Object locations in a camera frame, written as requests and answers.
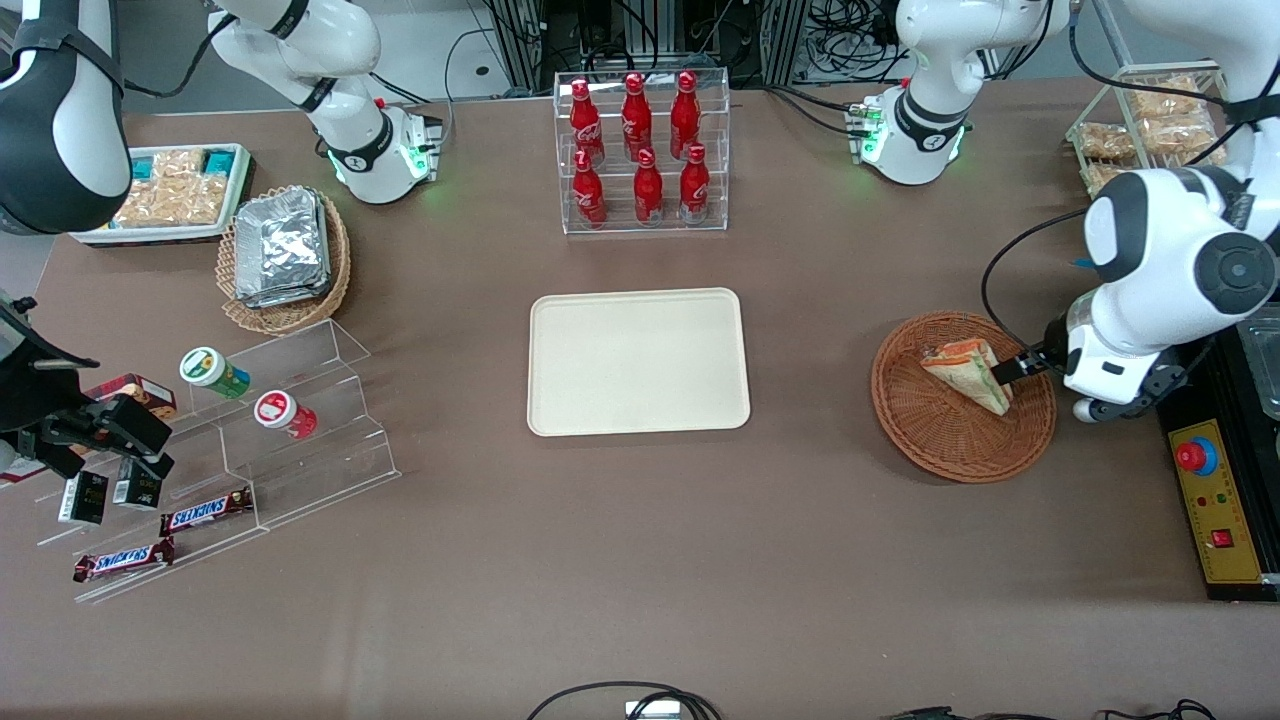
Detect round brown wicker basket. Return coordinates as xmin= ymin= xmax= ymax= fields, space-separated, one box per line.
xmin=870 ymin=311 xmax=1058 ymax=485

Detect clear snack shelf rack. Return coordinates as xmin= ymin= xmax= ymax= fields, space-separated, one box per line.
xmin=1065 ymin=62 xmax=1239 ymax=201

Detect triangle sandwich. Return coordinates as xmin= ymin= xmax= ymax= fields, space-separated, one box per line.
xmin=920 ymin=338 xmax=1014 ymax=417

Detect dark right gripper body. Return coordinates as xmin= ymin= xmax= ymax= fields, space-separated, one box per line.
xmin=0 ymin=295 xmax=101 ymax=443

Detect oval tan wicker basket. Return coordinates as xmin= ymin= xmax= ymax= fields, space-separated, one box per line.
xmin=217 ymin=186 xmax=352 ymax=336

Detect dark equipment rack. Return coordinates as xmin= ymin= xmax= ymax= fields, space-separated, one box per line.
xmin=487 ymin=0 xmax=813 ymax=91

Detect metal container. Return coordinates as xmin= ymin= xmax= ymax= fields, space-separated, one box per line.
xmin=1238 ymin=305 xmax=1280 ymax=421

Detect clear acrylic bottle rack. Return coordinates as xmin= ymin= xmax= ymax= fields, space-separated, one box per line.
xmin=553 ymin=67 xmax=731 ymax=236

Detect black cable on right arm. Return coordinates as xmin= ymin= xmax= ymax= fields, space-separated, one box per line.
xmin=120 ymin=10 xmax=241 ymax=101

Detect clear bag of crackers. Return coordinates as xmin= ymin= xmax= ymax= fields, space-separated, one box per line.
xmin=113 ymin=150 xmax=231 ymax=229

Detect black looped cable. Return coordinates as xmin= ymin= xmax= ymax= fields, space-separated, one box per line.
xmin=525 ymin=681 xmax=723 ymax=720

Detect black cable at right arm base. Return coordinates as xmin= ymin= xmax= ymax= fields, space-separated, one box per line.
xmin=368 ymin=70 xmax=451 ymax=107

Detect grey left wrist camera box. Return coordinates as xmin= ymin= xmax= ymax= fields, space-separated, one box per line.
xmin=1072 ymin=362 xmax=1193 ymax=426

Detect cream plastic tray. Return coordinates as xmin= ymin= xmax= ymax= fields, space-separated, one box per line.
xmin=527 ymin=288 xmax=752 ymax=438

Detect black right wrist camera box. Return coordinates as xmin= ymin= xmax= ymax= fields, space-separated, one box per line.
xmin=42 ymin=393 xmax=173 ymax=457

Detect Snickers chocolate bar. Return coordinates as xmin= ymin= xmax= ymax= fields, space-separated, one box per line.
xmin=160 ymin=487 xmax=254 ymax=537
xmin=72 ymin=538 xmax=176 ymax=584

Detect small black box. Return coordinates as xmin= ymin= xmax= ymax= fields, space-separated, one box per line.
xmin=57 ymin=470 xmax=109 ymax=527
xmin=112 ymin=458 xmax=163 ymax=511

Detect black cables at left arm base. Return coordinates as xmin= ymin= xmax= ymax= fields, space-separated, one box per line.
xmin=765 ymin=83 xmax=871 ymax=136

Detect white snack tray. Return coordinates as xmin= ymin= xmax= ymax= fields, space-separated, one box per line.
xmin=70 ymin=143 xmax=256 ymax=247

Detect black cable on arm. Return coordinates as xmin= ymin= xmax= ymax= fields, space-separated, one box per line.
xmin=981 ymin=20 xmax=1261 ymax=353
xmin=120 ymin=10 xmax=241 ymax=101

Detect red cola bottle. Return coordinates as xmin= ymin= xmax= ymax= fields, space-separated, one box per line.
xmin=622 ymin=72 xmax=653 ymax=163
xmin=634 ymin=148 xmax=665 ymax=226
xmin=670 ymin=70 xmax=701 ymax=161
xmin=572 ymin=148 xmax=608 ymax=229
xmin=680 ymin=143 xmax=711 ymax=225
xmin=570 ymin=78 xmax=606 ymax=166

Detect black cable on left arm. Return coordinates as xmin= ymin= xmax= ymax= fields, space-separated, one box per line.
xmin=981 ymin=20 xmax=1261 ymax=353

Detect clear acrylic stepped stand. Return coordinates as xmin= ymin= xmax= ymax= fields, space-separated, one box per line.
xmin=35 ymin=318 xmax=403 ymax=605

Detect red cup with white lid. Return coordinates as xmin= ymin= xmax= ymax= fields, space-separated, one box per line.
xmin=253 ymin=390 xmax=319 ymax=441

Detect black cable bundle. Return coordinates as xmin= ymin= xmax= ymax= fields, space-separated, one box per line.
xmin=800 ymin=0 xmax=913 ymax=83

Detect red brown snack box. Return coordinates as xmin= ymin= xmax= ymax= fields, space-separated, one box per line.
xmin=80 ymin=374 xmax=178 ymax=421

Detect silver foil pack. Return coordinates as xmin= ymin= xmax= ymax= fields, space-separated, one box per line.
xmin=236 ymin=188 xmax=329 ymax=297
xmin=240 ymin=276 xmax=333 ymax=310

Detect black box with yellow panel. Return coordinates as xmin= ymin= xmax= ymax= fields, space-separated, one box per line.
xmin=1158 ymin=325 xmax=1280 ymax=603

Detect green cup with white lid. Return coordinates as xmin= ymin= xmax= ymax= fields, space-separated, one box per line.
xmin=179 ymin=346 xmax=252 ymax=400

